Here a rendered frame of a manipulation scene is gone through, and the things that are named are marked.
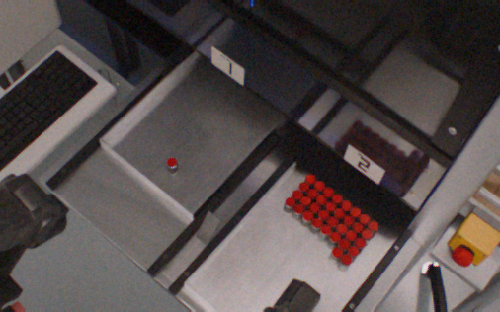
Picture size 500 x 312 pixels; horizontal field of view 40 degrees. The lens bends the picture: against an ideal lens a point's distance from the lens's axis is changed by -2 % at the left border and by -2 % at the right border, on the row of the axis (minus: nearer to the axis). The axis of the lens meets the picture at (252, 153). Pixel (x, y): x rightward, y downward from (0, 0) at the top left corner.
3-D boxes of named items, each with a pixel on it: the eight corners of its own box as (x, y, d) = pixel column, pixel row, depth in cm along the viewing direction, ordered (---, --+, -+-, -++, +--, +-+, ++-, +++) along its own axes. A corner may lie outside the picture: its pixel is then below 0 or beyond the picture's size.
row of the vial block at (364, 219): (306, 181, 146) (309, 171, 142) (375, 233, 142) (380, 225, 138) (300, 188, 146) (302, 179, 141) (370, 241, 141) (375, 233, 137)
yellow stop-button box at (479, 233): (464, 218, 136) (476, 204, 129) (495, 240, 134) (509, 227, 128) (444, 246, 133) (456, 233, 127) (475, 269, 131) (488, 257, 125)
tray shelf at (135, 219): (190, 40, 164) (190, 36, 162) (439, 220, 146) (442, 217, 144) (40, 182, 146) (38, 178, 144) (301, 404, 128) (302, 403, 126)
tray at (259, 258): (292, 168, 148) (294, 161, 145) (392, 244, 141) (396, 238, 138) (185, 287, 135) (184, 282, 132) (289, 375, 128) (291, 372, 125)
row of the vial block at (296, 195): (293, 195, 145) (295, 187, 141) (363, 249, 140) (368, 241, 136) (287, 203, 144) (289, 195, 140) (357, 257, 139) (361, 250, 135)
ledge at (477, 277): (462, 206, 148) (464, 203, 146) (513, 243, 144) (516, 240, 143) (427, 254, 142) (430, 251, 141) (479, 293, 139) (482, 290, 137)
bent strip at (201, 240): (208, 221, 142) (208, 210, 136) (220, 230, 141) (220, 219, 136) (162, 272, 136) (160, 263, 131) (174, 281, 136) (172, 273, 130)
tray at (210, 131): (206, 46, 161) (206, 38, 157) (295, 111, 154) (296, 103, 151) (101, 146, 148) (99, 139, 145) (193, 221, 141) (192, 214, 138)
